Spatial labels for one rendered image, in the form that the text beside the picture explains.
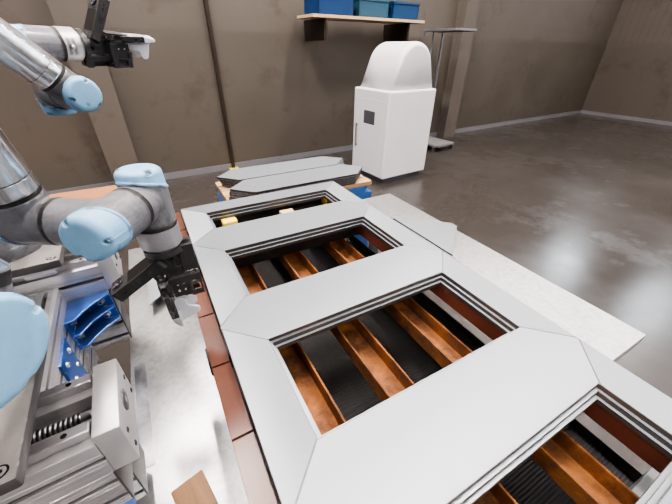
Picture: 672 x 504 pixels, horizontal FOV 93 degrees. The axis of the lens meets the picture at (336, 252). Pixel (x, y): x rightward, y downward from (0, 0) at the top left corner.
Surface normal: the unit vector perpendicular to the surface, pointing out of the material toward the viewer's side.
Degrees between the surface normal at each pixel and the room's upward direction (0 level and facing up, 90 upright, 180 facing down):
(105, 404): 0
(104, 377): 0
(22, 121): 90
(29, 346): 97
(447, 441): 0
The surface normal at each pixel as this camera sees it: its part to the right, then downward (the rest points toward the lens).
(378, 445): 0.00, -0.84
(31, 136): 0.52, 0.46
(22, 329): 0.98, 0.18
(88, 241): -0.07, 0.54
